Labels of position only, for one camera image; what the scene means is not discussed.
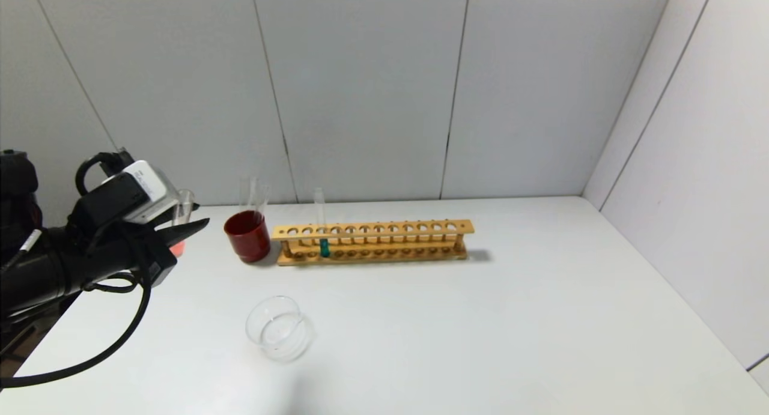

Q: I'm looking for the test tube with blue pigment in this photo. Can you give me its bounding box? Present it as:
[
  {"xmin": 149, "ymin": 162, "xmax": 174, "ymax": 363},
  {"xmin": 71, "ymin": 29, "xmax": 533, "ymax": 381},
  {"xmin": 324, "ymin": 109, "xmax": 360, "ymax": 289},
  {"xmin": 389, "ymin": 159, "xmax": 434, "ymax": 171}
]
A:
[{"xmin": 314, "ymin": 188, "xmax": 331, "ymax": 258}]

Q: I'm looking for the test tube with red pigment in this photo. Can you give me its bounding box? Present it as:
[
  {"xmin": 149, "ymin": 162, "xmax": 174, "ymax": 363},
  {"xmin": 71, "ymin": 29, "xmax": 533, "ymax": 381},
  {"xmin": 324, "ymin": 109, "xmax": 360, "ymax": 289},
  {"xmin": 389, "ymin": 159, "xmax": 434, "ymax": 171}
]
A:
[{"xmin": 170, "ymin": 190, "xmax": 196, "ymax": 258}]

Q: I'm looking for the wooden test tube rack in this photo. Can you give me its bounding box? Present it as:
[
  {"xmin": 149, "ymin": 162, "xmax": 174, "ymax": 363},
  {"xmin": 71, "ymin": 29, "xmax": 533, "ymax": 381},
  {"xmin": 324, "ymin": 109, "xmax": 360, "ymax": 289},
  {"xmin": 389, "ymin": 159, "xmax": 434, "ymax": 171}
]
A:
[{"xmin": 272, "ymin": 219, "xmax": 475, "ymax": 266}]

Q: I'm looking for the empty clear test tube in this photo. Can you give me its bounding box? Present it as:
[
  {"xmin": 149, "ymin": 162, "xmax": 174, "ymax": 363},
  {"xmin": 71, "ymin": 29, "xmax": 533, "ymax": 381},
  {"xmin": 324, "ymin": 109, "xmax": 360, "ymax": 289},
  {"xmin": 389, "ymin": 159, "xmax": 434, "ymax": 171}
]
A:
[{"xmin": 242, "ymin": 176, "xmax": 261, "ymax": 216}]

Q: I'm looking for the dark red cup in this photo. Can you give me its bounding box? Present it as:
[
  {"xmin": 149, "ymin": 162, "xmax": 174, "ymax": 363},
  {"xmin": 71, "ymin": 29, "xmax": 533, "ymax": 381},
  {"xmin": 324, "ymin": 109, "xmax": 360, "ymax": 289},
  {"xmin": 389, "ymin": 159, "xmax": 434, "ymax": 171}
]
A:
[{"xmin": 224, "ymin": 211, "xmax": 272, "ymax": 264}]

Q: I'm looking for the clear glass dish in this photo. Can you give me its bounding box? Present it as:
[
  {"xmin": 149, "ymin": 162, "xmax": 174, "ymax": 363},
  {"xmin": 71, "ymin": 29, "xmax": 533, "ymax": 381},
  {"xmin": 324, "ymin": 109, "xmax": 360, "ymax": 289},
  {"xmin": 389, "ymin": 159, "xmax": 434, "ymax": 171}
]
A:
[{"xmin": 246, "ymin": 295, "xmax": 313, "ymax": 360}]

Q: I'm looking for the silver white wrist camera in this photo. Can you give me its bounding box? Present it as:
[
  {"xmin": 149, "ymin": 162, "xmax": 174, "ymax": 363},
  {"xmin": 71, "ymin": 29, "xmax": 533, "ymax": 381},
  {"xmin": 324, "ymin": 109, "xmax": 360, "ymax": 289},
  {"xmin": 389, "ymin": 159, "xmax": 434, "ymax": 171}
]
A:
[{"xmin": 117, "ymin": 160, "xmax": 181, "ymax": 225}]

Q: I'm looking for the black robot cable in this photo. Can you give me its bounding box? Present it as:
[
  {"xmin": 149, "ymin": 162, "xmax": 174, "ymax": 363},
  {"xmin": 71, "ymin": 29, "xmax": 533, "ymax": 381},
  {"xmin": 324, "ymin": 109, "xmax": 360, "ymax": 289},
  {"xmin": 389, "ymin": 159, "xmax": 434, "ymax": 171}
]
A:
[{"xmin": 0, "ymin": 229, "xmax": 152, "ymax": 389}]

